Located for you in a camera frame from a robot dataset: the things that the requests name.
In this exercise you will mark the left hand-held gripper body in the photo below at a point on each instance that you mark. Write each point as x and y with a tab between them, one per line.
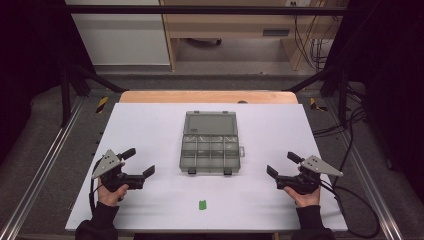
107	163

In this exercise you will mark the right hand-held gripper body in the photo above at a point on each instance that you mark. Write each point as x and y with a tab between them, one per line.
318	165

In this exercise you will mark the grey plastic organizer box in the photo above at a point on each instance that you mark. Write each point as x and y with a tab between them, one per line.
210	160

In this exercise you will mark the small green piece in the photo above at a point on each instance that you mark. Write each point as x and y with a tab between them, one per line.
202	205

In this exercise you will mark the person's left hand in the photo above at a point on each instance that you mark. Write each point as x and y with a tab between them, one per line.
108	197

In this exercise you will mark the person's right hand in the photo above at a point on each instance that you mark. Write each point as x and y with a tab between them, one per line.
307	200

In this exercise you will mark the black curtain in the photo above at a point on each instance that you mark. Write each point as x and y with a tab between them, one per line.
390	83
30	60

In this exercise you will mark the white cabinet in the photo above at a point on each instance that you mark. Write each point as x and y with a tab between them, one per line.
123	36

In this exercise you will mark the grey label plate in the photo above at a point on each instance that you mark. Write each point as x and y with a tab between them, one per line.
275	32

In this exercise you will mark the wooden desk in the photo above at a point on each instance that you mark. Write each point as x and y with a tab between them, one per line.
233	25

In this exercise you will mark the aluminium rail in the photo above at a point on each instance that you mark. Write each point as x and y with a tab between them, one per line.
43	166
373	190

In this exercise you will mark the black frame strut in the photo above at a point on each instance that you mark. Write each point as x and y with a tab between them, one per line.
341	96
66	96

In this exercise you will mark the black horizontal frame bar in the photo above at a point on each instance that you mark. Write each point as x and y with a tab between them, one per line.
200	9

